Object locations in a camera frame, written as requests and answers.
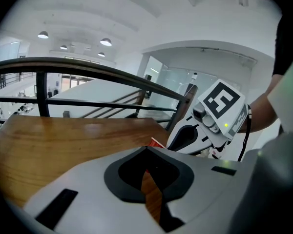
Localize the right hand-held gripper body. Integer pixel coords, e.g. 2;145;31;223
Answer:
190;78;250;160

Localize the black metal stair railing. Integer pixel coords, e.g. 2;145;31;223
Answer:
0;57;199;133

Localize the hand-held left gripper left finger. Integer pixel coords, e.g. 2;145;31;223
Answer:
23;146;167;234

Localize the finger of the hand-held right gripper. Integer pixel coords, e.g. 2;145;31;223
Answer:
175;130;212;156
166;116;199;151

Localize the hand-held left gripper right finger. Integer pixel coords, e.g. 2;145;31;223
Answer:
146;146;256;234

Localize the person's right forearm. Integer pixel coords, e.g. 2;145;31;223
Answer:
239;74;280;134

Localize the red cup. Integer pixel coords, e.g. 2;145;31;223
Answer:
147;137;167;149

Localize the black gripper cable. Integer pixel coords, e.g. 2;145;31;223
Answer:
236;103;252;162

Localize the person's dark t-shirt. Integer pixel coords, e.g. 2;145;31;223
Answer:
272;0;293;79

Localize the glass partition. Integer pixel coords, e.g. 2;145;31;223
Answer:
158;66;240;112

